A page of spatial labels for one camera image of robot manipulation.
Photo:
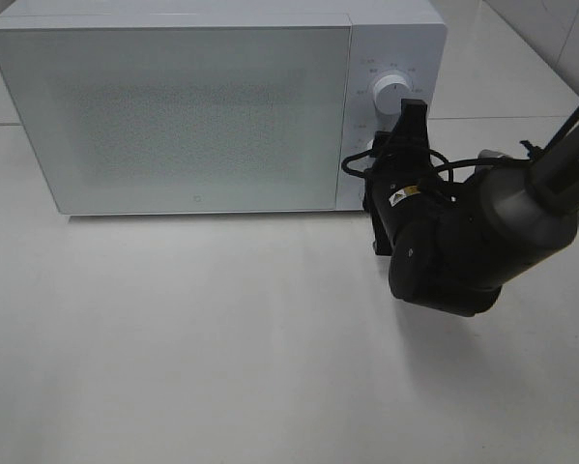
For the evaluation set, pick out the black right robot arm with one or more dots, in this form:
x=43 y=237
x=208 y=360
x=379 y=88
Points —
x=453 y=246

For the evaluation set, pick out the white upper power knob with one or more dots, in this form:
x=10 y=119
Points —
x=389 y=90

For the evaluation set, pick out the white microwave door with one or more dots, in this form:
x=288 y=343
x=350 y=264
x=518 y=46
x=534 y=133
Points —
x=162 y=121

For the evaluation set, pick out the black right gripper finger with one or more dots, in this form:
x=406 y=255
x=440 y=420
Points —
x=412 y=121
x=380 y=140

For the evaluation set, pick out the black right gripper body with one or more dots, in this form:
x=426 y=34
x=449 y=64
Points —
x=407 y=182

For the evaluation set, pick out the white microwave oven body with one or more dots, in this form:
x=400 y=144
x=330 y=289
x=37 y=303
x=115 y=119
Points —
x=211 y=107

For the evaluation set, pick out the white timer knob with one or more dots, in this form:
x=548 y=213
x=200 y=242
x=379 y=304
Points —
x=371 y=157

